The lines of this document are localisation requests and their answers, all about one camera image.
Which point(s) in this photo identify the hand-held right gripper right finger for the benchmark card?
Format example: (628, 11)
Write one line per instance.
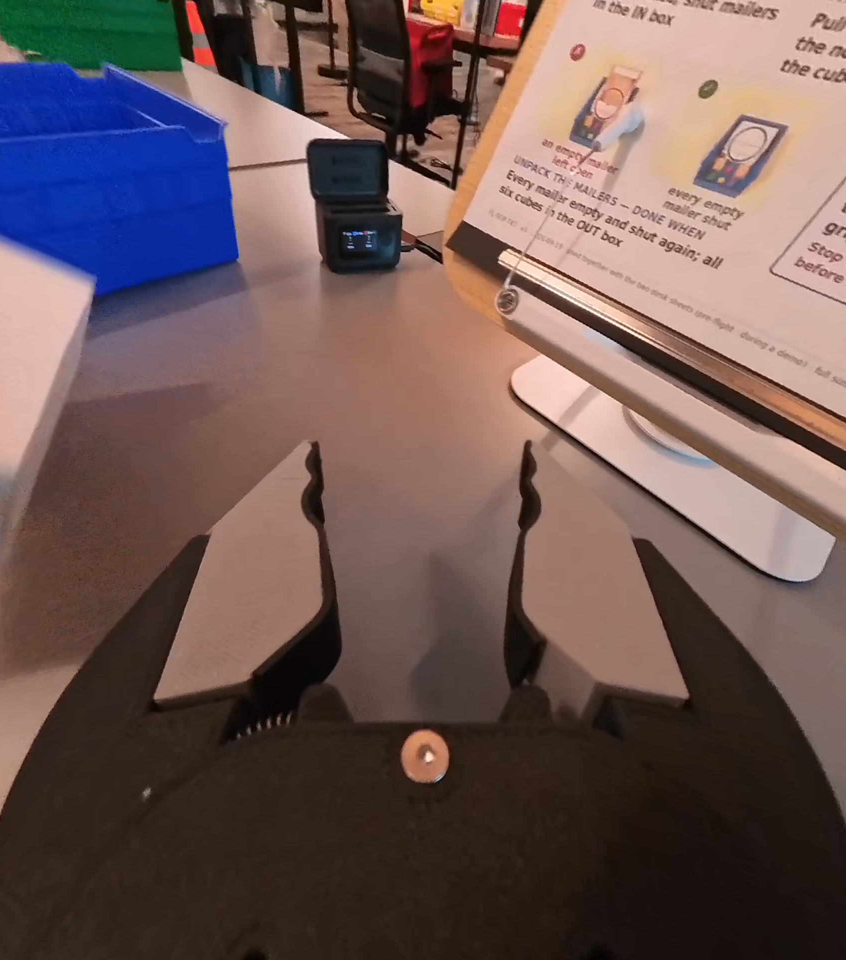
(595, 607)

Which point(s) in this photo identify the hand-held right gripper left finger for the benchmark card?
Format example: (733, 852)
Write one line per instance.
(250, 600)

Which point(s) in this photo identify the white cardboard mailer box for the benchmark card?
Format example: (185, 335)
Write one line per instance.
(3, 375)

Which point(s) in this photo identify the blue plastic bin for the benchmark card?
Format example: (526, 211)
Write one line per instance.
(93, 210)

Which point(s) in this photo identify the instruction sheet on stand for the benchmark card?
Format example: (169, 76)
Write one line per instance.
(730, 517)

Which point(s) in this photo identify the black charging case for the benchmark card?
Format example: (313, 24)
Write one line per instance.
(355, 217)

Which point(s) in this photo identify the printed instruction sheet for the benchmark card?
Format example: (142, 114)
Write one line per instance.
(693, 150)

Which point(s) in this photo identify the blue bucket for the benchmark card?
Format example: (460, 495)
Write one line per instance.
(269, 82)

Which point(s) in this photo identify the black mesh office chair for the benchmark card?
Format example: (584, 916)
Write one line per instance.
(378, 60)

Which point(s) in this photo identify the red bag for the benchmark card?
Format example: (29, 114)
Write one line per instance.
(430, 67)

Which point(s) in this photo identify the orange traffic cone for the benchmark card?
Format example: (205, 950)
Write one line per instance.
(202, 37)

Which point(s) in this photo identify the green plastic bin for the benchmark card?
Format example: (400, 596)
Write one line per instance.
(85, 22)

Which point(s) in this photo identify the yellow case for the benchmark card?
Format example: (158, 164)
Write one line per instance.
(442, 9)

